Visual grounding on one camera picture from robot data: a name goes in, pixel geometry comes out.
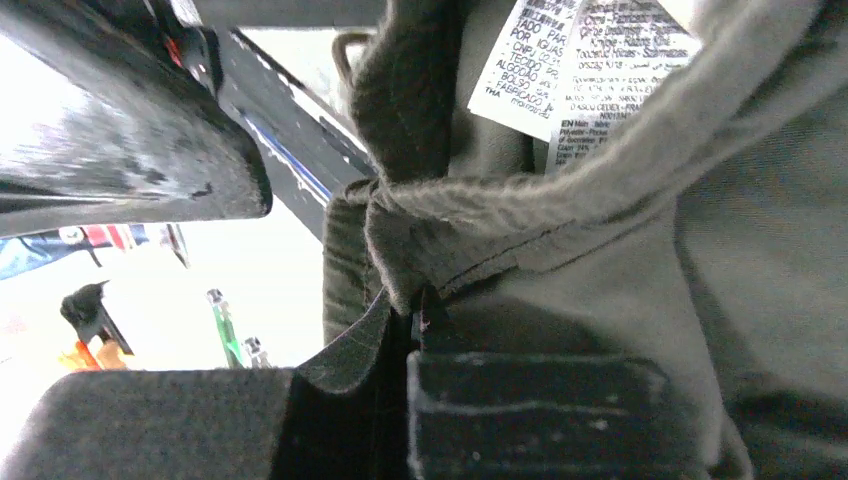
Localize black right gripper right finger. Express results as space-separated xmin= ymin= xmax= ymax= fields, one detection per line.
xmin=407 ymin=288 xmax=703 ymax=479

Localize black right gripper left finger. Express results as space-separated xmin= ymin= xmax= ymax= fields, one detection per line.
xmin=1 ymin=293 xmax=411 ymax=479

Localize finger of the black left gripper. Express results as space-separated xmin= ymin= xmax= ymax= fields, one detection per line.
xmin=1 ymin=1 xmax=273 ymax=237

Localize olive green shorts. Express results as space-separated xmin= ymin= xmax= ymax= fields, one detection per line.
xmin=323 ymin=1 xmax=847 ymax=479

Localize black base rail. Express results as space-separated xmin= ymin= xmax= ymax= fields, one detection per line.
xmin=161 ymin=1 xmax=385 ymax=238

